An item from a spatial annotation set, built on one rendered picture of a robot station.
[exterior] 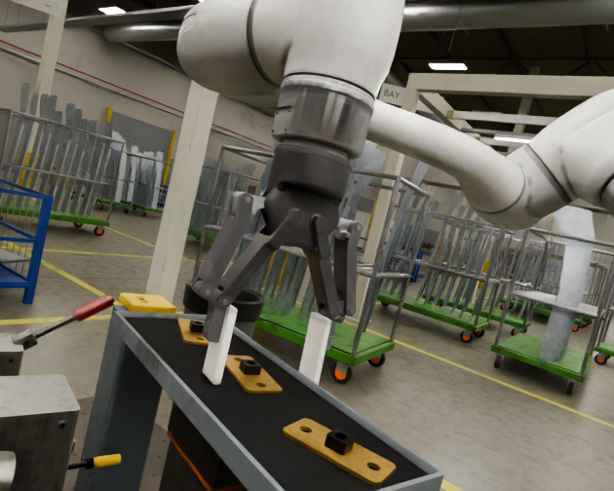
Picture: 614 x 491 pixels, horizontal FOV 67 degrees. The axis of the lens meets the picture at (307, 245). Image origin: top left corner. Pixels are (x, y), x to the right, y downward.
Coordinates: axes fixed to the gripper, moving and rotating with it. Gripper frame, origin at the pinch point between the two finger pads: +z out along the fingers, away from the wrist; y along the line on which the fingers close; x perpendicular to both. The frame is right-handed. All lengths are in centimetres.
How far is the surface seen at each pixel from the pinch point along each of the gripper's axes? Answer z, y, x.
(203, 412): 2.4, 8.1, 6.4
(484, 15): -590, -796, -736
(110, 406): 15.4, 7.8, -22.8
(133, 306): 1.9, 7.8, -22.9
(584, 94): -229, -474, -262
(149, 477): 46, -11, -55
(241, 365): 1.6, 1.5, -1.9
